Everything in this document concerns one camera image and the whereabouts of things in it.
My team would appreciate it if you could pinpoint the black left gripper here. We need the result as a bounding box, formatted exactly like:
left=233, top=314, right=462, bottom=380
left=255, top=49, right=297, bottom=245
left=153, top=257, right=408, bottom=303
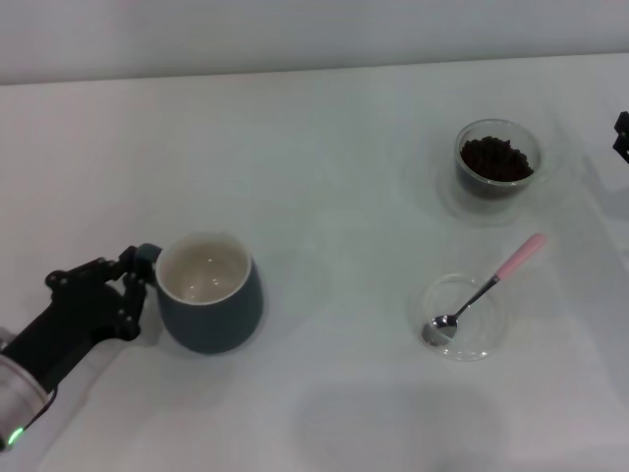
left=0, top=245, right=149, bottom=394

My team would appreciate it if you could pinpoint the dark grey ceramic mug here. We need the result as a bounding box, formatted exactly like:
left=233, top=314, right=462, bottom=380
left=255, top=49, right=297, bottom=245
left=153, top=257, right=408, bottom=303
left=135, top=232, right=265, bottom=355

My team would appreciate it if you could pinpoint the pink-handled metal spoon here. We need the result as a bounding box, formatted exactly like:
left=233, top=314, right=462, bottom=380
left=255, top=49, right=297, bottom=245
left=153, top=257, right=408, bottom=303
left=421, top=232, right=546, bottom=346

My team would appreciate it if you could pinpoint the pile of coffee beans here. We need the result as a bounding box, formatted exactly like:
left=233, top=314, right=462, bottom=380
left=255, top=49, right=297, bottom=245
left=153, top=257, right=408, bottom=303
left=459, top=136, right=536, bottom=199

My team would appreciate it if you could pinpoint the clear glass saucer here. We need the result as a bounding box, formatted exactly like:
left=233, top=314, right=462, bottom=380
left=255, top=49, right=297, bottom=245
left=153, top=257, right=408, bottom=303
left=410, top=272, right=515, bottom=364

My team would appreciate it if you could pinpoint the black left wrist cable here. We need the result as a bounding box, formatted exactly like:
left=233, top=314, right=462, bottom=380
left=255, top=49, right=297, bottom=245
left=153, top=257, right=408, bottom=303
left=27, top=386, right=59, bottom=430

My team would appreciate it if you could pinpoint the clear glass cup with handle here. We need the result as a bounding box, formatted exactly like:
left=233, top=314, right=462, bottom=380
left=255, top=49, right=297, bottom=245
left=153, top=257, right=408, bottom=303
left=454, top=119, right=552, bottom=202

